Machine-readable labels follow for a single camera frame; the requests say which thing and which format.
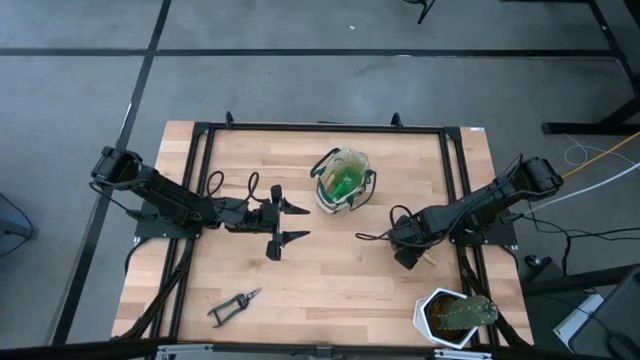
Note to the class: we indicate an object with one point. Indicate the black aluminium crossbar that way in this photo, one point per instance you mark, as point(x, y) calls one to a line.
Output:
point(100, 350)

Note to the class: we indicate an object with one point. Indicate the white angular plant pot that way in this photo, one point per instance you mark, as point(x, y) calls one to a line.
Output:
point(425, 320)

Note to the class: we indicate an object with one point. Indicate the cream and green gardening bag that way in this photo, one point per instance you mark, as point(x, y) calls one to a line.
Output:
point(325, 197)

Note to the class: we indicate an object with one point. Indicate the black chair base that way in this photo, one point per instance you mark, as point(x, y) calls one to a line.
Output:
point(425, 9)

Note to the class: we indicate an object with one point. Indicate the white flat box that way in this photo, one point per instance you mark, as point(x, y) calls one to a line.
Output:
point(575, 325)

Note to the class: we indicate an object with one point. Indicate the green transparent spray bottle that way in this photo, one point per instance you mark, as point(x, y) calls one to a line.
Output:
point(345, 182)

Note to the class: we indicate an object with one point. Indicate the black aluminium table frame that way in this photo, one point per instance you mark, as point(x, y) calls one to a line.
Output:
point(325, 128)

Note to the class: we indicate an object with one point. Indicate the black floor stand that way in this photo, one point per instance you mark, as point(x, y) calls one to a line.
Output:
point(620, 115)

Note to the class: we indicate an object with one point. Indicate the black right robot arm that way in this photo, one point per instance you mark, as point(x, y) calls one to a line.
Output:
point(500, 195)

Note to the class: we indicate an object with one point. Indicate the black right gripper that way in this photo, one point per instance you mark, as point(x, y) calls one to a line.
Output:
point(407, 240)

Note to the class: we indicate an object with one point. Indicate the black equipment case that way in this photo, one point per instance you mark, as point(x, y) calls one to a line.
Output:
point(615, 320)

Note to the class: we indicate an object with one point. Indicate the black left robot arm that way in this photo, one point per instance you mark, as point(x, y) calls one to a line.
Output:
point(165, 195)

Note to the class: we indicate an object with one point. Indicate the green cactus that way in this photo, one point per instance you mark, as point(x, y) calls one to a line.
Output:
point(470, 312)

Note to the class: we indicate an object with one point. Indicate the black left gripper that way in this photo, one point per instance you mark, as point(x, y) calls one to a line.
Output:
point(250, 220)

